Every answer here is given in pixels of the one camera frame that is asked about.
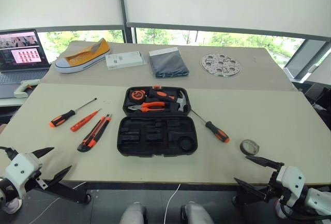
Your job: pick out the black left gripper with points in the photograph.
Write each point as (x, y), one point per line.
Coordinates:
(38, 176)

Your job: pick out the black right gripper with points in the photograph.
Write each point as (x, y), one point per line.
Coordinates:
(273, 182)

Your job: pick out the black electrical tape roll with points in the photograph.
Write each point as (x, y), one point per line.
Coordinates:
(249, 147)

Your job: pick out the black orange screwdriver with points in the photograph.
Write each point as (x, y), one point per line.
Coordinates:
(63, 118)
(217, 132)

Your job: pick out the orange voltage tester pen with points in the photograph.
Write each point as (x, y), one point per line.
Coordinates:
(81, 123)

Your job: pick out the orange black utility knife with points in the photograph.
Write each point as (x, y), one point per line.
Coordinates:
(94, 134)

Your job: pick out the black tool case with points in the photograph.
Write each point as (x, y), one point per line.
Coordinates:
(155, 136)

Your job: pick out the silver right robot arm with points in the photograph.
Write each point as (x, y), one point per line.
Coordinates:
(319, 199)

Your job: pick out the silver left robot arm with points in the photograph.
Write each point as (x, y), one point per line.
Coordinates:
(7, 190)

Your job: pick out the grey rounded shape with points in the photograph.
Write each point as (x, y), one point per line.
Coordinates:
(196, 213)
(133, 213)

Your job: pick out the white glue gun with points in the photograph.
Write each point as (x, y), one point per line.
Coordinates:
(24, 87)

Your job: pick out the black equipment beside table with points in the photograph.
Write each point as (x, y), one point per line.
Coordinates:
(319, 99)

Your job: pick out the yellow canvas shoe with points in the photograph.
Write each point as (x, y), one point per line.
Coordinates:
(82, 59)

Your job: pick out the orange black tape measure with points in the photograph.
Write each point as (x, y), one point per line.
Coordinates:
(137, 96)

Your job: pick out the open laptop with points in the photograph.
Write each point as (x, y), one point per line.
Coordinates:
(22, 53)

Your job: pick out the round perforated metal plate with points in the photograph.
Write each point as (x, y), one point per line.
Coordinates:
(220, 65)

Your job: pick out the claw hammer black orange grip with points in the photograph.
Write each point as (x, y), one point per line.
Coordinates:
(165, 96)

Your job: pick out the grey framed panel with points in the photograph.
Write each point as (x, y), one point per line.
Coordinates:
(305, 58)

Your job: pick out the white flat box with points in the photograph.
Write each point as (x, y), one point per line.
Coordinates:
(125, 60)

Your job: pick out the dark folded cloth package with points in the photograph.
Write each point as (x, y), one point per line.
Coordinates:
(168, 63)

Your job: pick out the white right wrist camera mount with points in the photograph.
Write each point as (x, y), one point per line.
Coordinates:
(291, 180)

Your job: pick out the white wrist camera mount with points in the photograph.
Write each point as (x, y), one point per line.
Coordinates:
(20, 167)
(291, 180)

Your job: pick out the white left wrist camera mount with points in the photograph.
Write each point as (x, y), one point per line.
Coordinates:
(20, 167)

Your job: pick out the grey window post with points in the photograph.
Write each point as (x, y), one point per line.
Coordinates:
(128, 31)

